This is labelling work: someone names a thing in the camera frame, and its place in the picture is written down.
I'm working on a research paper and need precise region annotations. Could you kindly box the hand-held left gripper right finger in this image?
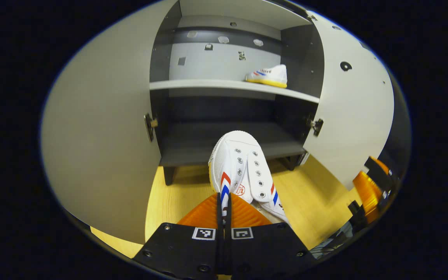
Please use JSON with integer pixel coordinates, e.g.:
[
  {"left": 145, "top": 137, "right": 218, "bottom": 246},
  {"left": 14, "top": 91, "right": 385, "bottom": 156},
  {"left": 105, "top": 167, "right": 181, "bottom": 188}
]
[{"left": 226, "top": 193, "right": 318, "bottom": 280}]

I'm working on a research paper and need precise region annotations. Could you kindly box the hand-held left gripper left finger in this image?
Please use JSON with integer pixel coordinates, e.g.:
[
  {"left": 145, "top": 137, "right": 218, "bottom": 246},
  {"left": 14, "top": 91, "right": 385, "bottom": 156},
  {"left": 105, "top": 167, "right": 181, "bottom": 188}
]
[{"left": 133, "top": 193, "right": 224, "bottom": 280}]

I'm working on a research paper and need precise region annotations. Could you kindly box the white shoe cabinet door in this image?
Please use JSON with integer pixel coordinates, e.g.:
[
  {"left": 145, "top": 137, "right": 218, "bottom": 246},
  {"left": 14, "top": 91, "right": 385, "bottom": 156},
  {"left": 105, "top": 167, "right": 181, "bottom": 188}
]
[
  {"left": 303, "top": 16, "right": 396, "bottom": 191},
  {"left": 41, "top": 0, "right": 180, "bottom": 245}
]

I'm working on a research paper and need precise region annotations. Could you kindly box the white striped shoe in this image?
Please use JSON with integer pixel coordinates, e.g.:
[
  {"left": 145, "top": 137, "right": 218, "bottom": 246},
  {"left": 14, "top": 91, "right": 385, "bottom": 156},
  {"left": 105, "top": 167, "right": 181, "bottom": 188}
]
[
  {"left": 208, "top": 130, "right": 291, "bottom": 226},
  {"left": 245, "top": 64, "right": 288, "bottom": 88}
]

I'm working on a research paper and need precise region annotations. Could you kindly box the white shoe cabinet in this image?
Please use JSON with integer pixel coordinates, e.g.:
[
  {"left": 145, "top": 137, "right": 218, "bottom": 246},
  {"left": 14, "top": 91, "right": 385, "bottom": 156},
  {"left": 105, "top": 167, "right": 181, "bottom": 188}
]
[{"left": 41, "top": 0, "right": 396, "bottom": 245}]

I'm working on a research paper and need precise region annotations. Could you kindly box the white cabinet shelf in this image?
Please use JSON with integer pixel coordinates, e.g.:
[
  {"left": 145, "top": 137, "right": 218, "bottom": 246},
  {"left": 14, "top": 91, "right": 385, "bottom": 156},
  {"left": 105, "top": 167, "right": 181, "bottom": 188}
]
[
  {"left": 149, "top": 80, "right": 320, "bottom": 103},
  {"left": 179, "top": 0, "right": 312, "bottom": 30}
]

